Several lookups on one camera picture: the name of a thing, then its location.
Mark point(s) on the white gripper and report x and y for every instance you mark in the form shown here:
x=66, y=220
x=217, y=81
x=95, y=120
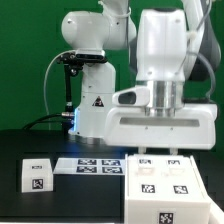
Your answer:
x=192, y=127

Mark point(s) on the white cabinet top block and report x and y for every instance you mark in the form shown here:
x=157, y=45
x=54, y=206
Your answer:
x=37, y=175

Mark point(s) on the white marker sheet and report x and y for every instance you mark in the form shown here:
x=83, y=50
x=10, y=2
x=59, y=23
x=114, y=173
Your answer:
x=89, y=166

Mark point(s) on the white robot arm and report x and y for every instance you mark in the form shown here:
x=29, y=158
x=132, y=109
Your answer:
x=134, y=75

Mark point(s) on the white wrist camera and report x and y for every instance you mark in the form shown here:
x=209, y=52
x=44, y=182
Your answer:
x=133, y=97

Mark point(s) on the white cabinet body box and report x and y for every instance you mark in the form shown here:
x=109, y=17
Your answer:
x=169, y=211

